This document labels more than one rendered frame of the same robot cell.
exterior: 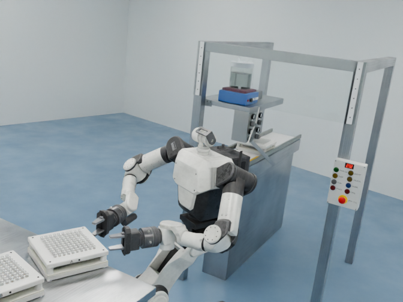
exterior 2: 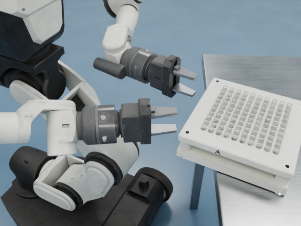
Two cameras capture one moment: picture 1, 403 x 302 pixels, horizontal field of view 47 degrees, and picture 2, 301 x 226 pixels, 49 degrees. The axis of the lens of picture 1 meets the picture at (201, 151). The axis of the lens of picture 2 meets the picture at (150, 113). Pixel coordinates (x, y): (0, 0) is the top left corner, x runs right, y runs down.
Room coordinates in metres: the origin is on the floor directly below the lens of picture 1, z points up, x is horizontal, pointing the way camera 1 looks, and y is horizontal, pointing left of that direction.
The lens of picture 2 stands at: (2.12, 0.91, 1.42)
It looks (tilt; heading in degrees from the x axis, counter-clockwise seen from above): 41 degrees down; 244
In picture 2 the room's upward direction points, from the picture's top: straight up
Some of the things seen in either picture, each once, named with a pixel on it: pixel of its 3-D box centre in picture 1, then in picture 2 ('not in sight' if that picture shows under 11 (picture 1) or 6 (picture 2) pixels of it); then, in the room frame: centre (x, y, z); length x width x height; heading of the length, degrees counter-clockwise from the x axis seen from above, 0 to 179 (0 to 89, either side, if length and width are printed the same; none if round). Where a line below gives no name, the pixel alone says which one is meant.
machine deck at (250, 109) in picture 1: (243, 100); not in sight; (3.22, -0.25, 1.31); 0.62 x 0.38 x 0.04; 152
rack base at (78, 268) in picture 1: (67, 256); (242, 135); (1.67, 0.50, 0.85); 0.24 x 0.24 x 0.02; 37
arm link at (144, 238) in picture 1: (137, 239); (156, 70); (1.78, 0.23, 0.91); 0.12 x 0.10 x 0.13; 120
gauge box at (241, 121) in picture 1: (247, 124); not in sight; (2.98, -0.28, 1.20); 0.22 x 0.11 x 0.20; 152
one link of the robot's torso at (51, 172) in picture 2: not in sight; (67, 180); (2.06, -0.02, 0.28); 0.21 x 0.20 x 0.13; 127
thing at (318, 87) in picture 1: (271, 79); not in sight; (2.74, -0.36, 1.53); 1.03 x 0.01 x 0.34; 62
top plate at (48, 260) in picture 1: (67, 245); (246, 120); (1.67, 0.50, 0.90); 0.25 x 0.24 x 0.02; 37
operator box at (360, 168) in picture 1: (346, 183); not in sight; (2.46, -0.83, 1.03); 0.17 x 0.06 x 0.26; 62
